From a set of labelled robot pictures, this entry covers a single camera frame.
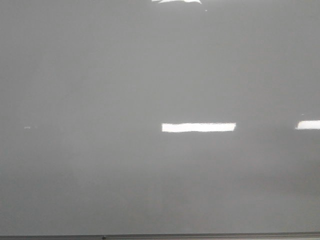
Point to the white whiteboard with aluminium frame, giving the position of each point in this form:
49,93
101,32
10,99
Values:
137,117

